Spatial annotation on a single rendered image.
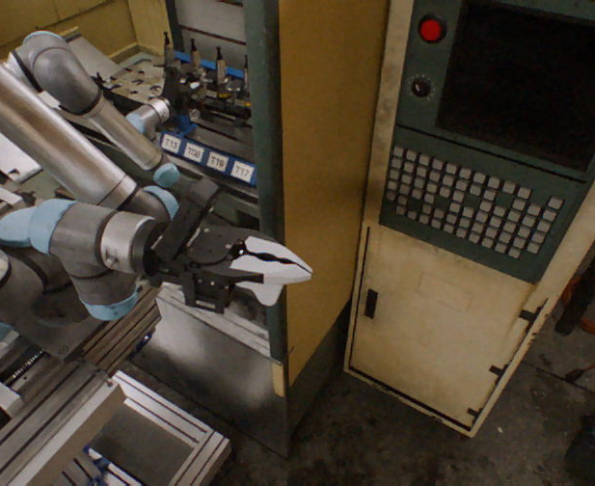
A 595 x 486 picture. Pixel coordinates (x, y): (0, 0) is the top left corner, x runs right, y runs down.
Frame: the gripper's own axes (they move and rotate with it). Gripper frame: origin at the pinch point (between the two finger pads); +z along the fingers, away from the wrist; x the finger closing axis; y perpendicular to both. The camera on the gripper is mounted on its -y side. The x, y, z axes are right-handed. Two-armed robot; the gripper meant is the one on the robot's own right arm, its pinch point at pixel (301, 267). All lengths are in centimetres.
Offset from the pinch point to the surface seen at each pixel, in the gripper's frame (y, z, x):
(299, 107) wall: -1.9, -11.8, -40.1
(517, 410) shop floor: 145, 74, -103
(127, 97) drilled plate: 43, -107, -126
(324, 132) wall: 8, -9, -51
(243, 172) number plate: 51, -47, -100
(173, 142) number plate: 49, -79, -109
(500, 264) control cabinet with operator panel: 44, 37, -67
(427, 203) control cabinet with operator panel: 32, 15, -71
